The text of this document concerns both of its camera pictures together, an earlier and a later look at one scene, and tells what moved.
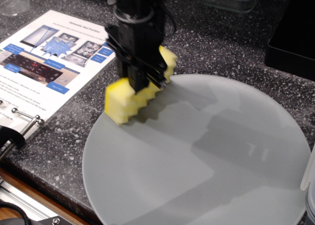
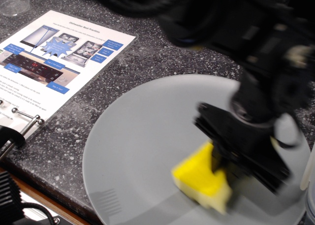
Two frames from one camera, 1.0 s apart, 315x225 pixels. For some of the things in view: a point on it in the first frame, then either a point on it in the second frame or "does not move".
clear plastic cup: (14, 1) does not move
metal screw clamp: (9, 137) does not move
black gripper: (137, 35) to (249, 145)
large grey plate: (215, 149) does not move
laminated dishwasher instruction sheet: (46, 63) does not move
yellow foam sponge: (121, 102) to (195, 175)
